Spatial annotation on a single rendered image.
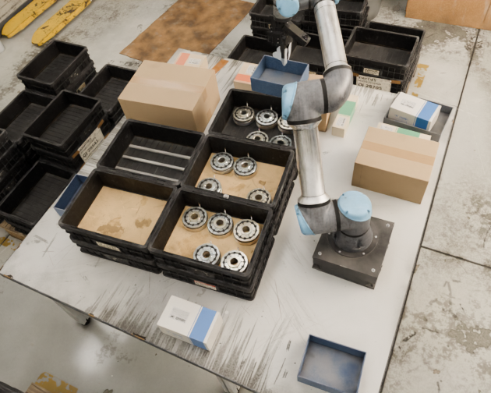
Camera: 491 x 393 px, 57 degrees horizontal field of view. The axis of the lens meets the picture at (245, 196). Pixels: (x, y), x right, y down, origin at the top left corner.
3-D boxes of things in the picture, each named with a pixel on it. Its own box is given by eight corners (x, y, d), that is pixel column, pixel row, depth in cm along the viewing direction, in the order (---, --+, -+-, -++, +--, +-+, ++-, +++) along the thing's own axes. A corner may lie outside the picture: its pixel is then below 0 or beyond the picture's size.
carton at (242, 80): (245, 72, 254) (244, 61, 248) (266, 76, 250) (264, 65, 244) (234, 92, 245) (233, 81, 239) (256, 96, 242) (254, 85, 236)
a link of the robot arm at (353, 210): (373, 233, 163) (377, 213, 152) (336, 238, 164) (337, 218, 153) (365, 206, 170) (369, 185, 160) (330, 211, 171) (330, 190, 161)
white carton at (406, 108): (436, 119, 219) (441, 105, 211) (426, 135, 213) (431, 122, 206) (397, 105, 227) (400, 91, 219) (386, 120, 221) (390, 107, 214)
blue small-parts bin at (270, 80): (309, 77, 191) (309, 63, 185) (296, 100, 184) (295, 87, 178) (265, 68, 197) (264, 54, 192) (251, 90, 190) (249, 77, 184)
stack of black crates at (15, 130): (46, 125, 328) (22, 89, 301) (79, 135, 319) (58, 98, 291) (9, 165, 308) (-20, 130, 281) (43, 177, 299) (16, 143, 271)
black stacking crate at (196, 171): (294, 168, 197) (294, 150, 187) (275, 224, 181) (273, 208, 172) (211, 151, 207) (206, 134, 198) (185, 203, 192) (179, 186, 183)
